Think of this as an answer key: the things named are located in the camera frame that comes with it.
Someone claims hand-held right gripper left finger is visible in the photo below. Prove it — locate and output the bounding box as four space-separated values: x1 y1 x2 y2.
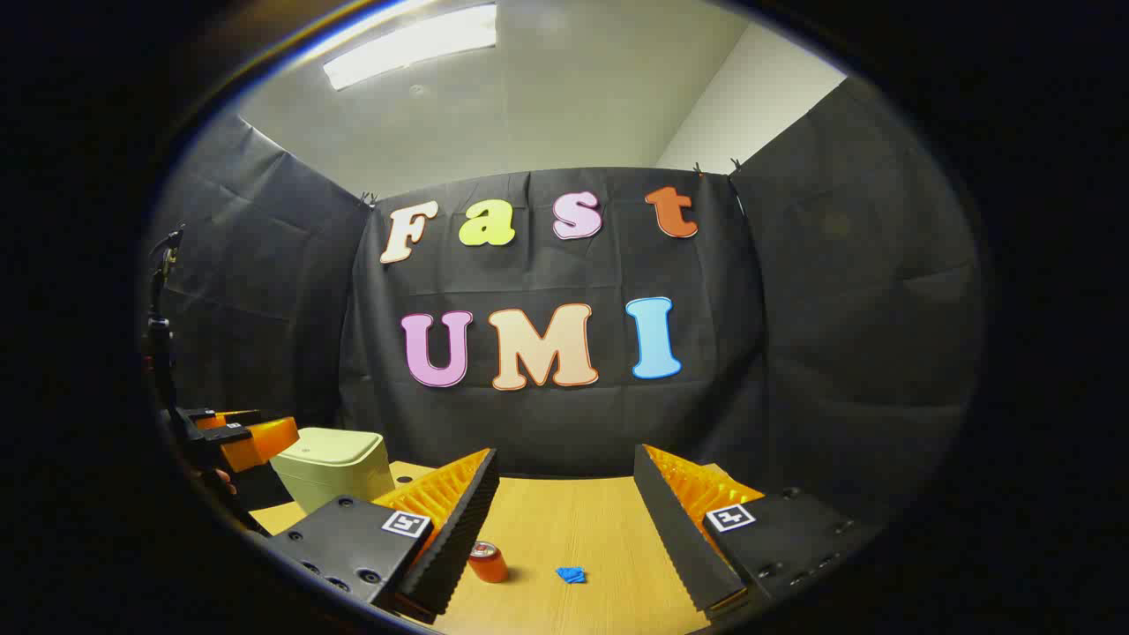
263 447 501 625

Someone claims orange pop can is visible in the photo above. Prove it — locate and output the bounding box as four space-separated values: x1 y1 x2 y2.
467 541 510 584

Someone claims green desktop garbage bin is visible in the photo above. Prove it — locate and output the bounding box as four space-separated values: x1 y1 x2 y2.
269 428 395 515

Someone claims wooden desktop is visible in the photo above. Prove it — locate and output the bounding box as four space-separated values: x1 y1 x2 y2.
250 460 766 635

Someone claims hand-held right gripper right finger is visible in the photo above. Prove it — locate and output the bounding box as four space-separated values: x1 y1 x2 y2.
632 443 886 618

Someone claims black backdrop cloth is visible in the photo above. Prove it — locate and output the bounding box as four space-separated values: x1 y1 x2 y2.
146 75 984 521

